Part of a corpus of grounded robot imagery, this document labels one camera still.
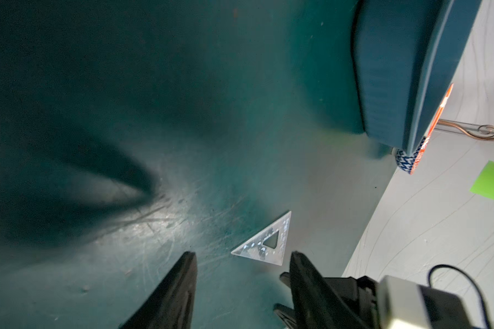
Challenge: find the blue plastic storage box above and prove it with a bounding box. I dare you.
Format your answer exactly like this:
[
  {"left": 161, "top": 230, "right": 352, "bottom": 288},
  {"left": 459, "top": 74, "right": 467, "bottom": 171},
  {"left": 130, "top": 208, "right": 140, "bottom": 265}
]
[{"left": 352, "top": 1, "right": 481, "bottom": 154}]

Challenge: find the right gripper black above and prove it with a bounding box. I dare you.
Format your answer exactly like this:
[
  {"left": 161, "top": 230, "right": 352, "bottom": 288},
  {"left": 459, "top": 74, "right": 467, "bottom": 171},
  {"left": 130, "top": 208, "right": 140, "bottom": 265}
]
[{"left": 273, "top": 272, "right": 380, "bottom": 328}]

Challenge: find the clear triangle ruler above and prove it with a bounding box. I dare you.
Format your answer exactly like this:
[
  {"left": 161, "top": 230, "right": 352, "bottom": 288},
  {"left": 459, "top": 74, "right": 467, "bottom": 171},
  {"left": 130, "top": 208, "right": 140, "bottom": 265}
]
[{"left": 231, "top": 211, "right": 292, "bottom": 266}]

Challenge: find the brown metal cup stand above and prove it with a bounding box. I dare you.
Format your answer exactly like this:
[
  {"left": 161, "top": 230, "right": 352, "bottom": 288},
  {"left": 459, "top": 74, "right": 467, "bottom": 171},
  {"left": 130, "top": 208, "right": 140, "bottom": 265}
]
[{"left": 435, "top": 119, "right": 494, "bottom": 141}]

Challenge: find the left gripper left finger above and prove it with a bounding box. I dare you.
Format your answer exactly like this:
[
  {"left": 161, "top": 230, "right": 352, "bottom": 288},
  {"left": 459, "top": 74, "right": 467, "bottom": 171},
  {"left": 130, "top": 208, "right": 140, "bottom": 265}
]
[{"left": 122, "top": 252, "right": 198, "bottom": 328}]

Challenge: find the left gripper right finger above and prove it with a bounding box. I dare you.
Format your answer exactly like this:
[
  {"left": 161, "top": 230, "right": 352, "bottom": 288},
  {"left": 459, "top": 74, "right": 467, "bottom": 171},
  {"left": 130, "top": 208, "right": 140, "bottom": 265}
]
[{"left": 290, "top": 252, "right": 368, "bottom": 328}]

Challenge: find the green table mat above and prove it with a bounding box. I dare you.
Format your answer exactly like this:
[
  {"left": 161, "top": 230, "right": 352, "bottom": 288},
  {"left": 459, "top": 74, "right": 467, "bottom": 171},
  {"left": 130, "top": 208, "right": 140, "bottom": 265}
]
[{"left": 0, "top": 1, "right": 395, "bottom": 328}]

